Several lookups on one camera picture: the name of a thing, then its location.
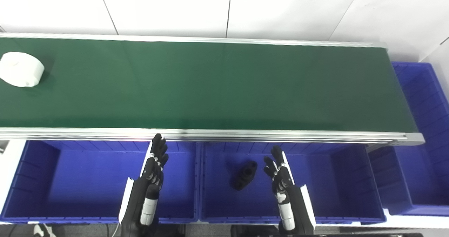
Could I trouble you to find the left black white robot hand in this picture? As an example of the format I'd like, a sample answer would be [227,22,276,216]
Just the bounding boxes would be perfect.
[118,133,169,237]

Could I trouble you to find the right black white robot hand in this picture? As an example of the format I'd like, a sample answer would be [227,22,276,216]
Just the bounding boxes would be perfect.
[263,145,316,236]

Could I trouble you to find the white round plastic part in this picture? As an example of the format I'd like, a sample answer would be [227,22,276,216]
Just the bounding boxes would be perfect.
[0,52,45,88]

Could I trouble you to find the black flanged part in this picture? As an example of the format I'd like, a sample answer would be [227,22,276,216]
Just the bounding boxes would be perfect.
[230,161,258,191]

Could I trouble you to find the green conveyor belt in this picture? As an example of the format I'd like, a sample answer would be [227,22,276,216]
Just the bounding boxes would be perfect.
[0,33,425,147]
[0,37,420,133]

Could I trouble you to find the large blue plastic bin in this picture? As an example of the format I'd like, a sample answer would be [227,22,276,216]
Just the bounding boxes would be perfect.
[368,62,449,216]

